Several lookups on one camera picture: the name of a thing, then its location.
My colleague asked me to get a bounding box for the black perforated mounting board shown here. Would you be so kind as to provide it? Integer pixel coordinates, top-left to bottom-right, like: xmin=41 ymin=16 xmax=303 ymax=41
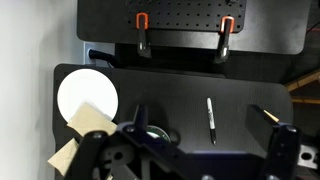
xmin=124 ymin=0 xmax=247 ymax=33

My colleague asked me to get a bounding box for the round white plate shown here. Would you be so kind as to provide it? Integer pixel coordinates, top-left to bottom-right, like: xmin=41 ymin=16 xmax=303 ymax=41
xmin=57 ymin=69 xmax=118 ymax=122

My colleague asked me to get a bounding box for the black pen with white barrel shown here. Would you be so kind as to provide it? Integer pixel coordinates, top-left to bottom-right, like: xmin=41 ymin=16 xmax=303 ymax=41
xmin=206 ymin=98 xmax=217 ymax=145

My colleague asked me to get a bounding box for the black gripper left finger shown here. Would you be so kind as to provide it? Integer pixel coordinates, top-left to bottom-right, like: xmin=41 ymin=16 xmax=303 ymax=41
xmin=134 ymin=105 xmax=148 ymax=129

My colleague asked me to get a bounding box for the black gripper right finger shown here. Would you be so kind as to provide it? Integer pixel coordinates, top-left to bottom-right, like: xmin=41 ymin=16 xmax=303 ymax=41
xmin=245 ymin=104 xmax=279 ymax=152

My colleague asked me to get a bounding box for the orange black clamp right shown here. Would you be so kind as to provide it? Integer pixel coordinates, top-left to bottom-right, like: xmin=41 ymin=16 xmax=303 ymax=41
xmin=215 ymin=16 xmax=234 ymax=64

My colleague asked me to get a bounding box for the orange black clamp left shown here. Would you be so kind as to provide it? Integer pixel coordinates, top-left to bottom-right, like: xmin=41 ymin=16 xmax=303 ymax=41
xmin=136 ymin=12 xmax=151 ymax=58

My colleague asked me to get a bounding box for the orange black clamp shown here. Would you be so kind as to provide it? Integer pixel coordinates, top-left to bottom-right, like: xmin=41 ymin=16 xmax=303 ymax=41
xmin=136 ymin=12 xmax=151 ymax=58
xmin=215 ymin=16 xmax=234 ymax=64

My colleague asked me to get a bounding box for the white mug with green band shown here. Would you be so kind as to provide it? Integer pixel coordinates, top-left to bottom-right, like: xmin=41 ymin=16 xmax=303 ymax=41
xmin=147 ymin=125 xmax=171 ymax=142

